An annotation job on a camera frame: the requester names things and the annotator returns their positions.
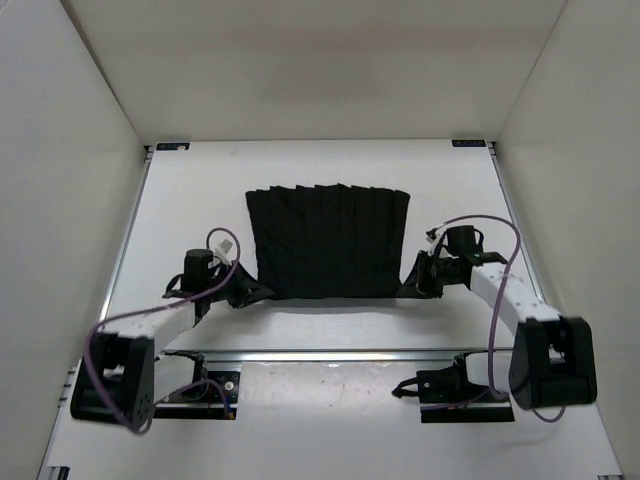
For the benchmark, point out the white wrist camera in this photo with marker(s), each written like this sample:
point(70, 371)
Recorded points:
point(224, 250)
point(435, 238)

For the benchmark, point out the aluminium table edge rail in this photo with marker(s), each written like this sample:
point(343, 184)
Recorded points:
point(331, 356)

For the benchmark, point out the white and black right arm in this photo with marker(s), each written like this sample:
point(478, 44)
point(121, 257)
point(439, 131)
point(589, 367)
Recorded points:
point(535, 355)

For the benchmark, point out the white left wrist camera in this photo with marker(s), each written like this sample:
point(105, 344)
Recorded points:
point(224, 250)

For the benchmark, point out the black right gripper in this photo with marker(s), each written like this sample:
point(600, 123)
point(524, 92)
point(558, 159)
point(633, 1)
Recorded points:
point(417, 283)

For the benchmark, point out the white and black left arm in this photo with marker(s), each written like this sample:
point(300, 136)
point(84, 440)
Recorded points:
point(128, 367)

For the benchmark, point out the black pleated skirt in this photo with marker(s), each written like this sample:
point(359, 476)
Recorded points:
point(333, 241)

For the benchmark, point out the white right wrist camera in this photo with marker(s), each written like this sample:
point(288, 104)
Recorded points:
point(435, 238)

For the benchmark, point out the blue left corner label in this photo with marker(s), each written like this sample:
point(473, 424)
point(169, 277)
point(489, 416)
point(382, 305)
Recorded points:
point(169, 146)

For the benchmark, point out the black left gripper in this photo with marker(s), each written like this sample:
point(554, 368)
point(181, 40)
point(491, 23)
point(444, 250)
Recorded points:
point(249, 290)

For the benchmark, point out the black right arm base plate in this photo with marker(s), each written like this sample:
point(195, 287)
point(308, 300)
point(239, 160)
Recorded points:
point(447, 397)

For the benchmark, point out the blue right corner label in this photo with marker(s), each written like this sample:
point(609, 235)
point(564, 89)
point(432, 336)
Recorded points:
point(468, 143)

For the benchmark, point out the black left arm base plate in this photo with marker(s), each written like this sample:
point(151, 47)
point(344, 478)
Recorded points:
point(206, 402)

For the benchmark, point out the blue corner label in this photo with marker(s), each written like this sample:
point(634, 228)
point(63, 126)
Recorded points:
point(169, 146)
point(468, 143)

